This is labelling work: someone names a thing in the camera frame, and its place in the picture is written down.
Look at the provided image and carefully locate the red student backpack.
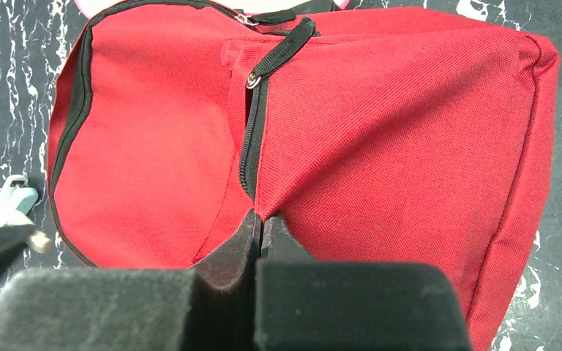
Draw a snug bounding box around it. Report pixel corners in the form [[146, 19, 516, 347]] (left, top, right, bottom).
[[48, 1, 560, 350]]

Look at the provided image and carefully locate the small grey eraser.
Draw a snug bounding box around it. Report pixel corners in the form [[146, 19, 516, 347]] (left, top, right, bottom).
[[26, 230, 53, 254]]

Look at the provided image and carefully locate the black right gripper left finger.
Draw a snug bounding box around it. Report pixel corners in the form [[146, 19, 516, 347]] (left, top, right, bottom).
[[0, 211, 261, 350]]

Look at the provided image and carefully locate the pink framed whiteboard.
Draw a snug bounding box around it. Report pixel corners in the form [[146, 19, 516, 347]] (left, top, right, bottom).
[[73, 0, 350, 18]]

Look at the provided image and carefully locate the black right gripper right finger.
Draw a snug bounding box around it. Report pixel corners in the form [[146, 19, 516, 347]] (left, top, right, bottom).
[[254, 215, 471, 350]]

